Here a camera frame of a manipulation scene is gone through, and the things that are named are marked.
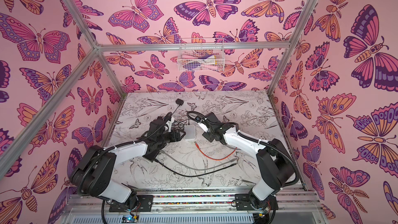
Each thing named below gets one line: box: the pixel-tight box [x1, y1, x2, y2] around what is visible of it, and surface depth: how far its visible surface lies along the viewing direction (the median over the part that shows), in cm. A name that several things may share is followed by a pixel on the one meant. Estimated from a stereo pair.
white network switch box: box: [184, 124, 196, 140], surface depth 100 cm
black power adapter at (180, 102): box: [172, 98, 184, 115], surface depth 115 cm
